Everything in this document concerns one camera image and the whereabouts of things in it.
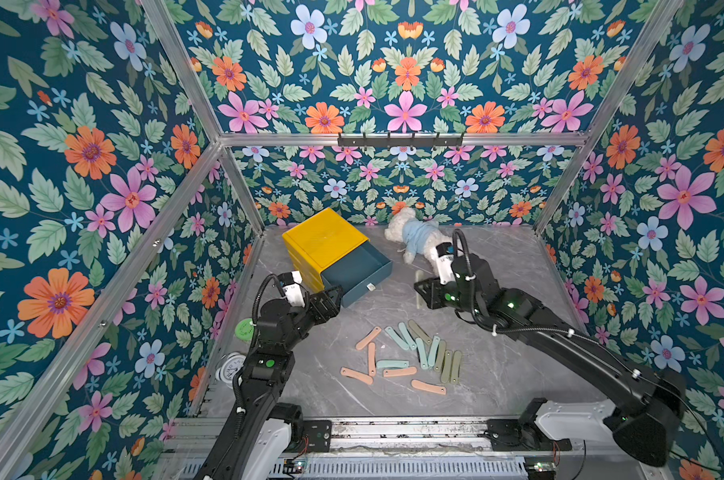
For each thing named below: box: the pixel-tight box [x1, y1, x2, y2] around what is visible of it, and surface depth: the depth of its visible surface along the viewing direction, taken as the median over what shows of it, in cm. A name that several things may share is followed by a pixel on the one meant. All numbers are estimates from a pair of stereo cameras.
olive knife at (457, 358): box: [452, 350, 462, 384], surface depth 86 cm
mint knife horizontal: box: [376, 360, 410, 370], surface depth 87 cm
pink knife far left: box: [340, 367, 374, 385], surface depth 86 cm
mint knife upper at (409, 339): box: [398, 322, 417, 350], surface depth 92 cm
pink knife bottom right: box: [411, 379, 447, 395], surface depth 84 cm
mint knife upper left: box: [384, 326, 409, 351], surface depth 92 cm
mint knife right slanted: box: [428, 335, 441, 368], surface depth 90 cm
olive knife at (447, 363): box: [440, 350, 452, 383], surface depth 86 cm
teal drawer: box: [321, 241, 393, 308], surface depth 84 cm
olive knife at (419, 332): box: [408, 319, 432, 346], surface depth 92 cm
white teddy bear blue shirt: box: [384, 207, 454, 271], surface depth 111 cm
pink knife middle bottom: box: [383, 367, 418, 377], surface depth 86 cm
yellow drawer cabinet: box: [282, 207, 370, 292], surface depth 90 cm
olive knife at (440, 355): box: [434, 340, 446, 372], surface depth 88 cm
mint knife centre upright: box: [416, 338, 428, 370], surface depth 88 cm
